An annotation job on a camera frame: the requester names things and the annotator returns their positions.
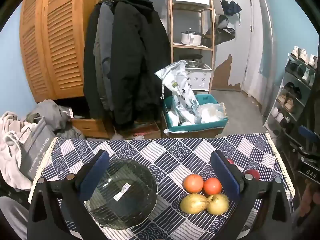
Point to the metal pot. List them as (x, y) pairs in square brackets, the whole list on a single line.
[(191, 61)]

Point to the wooden shelf rack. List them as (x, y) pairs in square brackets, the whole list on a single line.
[(171, 30)]

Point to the wooden drawer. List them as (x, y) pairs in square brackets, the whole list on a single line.
[(90, 126)]

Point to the grey leaning board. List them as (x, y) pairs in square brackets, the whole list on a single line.
[(267, 30)]

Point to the dark hanging bags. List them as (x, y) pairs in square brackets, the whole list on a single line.
[(222, 33)]

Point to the blue white patterned tablecloth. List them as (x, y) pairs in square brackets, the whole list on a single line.
[(175, 155)]

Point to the plain cardboard box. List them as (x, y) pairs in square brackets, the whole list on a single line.
[(200, 133)]

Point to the person's right hand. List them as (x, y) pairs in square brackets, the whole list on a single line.
[(310, 197)]

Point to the group of shoes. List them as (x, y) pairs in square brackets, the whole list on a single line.
[(290, 103)]

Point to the orange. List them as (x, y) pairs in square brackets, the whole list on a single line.
[(193, 183), (212, 186)]

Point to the wooden louvered wardrobe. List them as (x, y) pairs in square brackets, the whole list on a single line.
[(62, 42)]

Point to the white pot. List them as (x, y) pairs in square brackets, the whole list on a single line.
[(190, 38)]

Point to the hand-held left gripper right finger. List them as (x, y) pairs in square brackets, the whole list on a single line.
[(225, 177)]

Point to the grey coat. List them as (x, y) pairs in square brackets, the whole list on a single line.
[(102, 42)]

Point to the white door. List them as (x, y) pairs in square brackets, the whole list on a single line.
[(250, 42)]

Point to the grey tote bag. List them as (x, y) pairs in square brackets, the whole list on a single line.
[(35, 150)]

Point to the white printed bag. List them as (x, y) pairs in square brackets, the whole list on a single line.
[(177, 85)]

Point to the beige cloth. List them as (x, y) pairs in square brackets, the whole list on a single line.
[(10, 140)]

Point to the glass bowl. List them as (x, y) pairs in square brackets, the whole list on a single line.
[(125, 180)]

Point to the dark cloth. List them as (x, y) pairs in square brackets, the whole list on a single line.
[(12, 187)]

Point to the grey clothes pile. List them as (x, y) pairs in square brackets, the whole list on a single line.
[(50, 112)]

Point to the large black coat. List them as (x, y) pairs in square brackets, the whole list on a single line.
[(135, 55)]

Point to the yellow apple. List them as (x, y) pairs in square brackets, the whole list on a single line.
[(218, 204)]

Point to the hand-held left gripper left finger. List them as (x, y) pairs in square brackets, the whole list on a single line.
[(95, 177)]

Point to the clear plastic bag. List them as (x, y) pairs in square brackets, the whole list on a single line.
[(210, 113)]

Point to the cardboard box with red print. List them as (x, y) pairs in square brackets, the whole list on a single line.
[(147, 131)]

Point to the shoe rack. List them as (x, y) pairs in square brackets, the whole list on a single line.
[(276, 105)]

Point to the person's grey trouser leg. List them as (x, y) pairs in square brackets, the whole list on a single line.
[(12, 217)]

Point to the teal box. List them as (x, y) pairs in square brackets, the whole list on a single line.
[(215, 125)]

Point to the slim black coat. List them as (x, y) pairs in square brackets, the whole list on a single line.
[(90, 67)]

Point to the dark hanging umbrella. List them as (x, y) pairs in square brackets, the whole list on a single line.
[(231, 8)]

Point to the white perforated basket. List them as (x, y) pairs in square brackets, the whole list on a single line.
[(198, 78)]

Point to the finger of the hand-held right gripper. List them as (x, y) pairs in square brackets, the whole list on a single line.
[(307, 156), (308, 133)]

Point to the yellow pear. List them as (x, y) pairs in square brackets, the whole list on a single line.
[(193, 203)]

